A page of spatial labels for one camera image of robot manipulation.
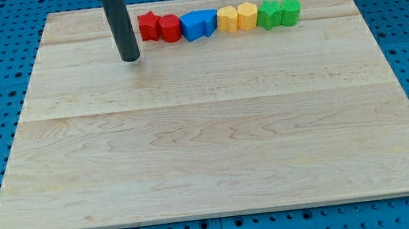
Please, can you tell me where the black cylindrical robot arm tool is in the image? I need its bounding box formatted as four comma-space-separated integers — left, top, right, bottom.
100, 0, 140, 62

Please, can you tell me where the red star block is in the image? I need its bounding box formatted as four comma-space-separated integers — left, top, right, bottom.
137, 11, 161, 41

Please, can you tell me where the green star block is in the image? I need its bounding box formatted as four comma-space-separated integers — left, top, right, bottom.
257, 0, 283, 30

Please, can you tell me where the blue cube block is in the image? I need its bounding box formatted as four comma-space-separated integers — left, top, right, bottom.
180, 11, 205, 42

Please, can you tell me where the red cylinder block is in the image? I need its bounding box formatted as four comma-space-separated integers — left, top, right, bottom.
159, 14, 182, 42

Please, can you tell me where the blue triangle block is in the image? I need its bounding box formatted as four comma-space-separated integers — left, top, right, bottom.
195, 8, 217, 37

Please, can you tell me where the yellow heart block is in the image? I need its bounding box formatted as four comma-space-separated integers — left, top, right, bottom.
217, 5, 239, 33

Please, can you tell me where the light wooden board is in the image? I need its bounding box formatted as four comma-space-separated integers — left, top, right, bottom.
0, 0, 409, 229

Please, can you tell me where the yellow hexagon block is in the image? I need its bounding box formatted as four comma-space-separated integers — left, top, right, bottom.
237, 2, 258, 31

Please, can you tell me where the green cylinder block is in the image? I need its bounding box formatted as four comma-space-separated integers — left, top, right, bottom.
281, 0, 301, 27

